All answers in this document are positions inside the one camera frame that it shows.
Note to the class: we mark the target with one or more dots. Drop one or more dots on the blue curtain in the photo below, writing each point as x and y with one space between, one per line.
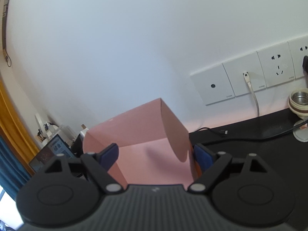
12 168

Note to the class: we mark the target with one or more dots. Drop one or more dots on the small screen device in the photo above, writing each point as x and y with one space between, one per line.
55 149

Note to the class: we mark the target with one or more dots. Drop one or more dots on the white network wall plate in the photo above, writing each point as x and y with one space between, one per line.
238 77

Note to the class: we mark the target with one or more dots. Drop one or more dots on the black power plug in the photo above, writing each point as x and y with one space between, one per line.
305 63

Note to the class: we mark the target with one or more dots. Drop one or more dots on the round grey metal disc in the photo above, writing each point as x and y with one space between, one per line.
300 136

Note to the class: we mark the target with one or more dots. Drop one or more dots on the white wall socket strip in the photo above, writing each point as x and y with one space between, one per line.
211 86

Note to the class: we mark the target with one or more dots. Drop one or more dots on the tall white squeeze tube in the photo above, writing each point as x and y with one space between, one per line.
84 132

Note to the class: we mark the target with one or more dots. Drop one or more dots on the cream collapsible cup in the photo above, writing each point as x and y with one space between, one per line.
298 105

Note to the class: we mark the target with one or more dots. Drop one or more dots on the white air conditioner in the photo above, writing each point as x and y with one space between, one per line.
4 16

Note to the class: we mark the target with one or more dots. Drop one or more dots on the white power socket plate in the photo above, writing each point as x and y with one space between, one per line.
297 57
276 62

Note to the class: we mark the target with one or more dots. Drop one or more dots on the black desktop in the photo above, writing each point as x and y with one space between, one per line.
264 149

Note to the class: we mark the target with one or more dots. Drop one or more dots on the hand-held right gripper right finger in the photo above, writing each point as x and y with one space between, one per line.
202 158

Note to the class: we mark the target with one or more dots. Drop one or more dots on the pink cardboard box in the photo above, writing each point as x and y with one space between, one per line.
144 154

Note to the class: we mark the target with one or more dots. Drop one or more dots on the orange curtain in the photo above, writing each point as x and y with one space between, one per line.
12 125

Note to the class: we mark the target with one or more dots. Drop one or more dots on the white curved stand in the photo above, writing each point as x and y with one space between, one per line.
39 122

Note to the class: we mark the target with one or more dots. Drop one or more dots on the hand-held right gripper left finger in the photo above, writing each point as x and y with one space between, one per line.
109 157

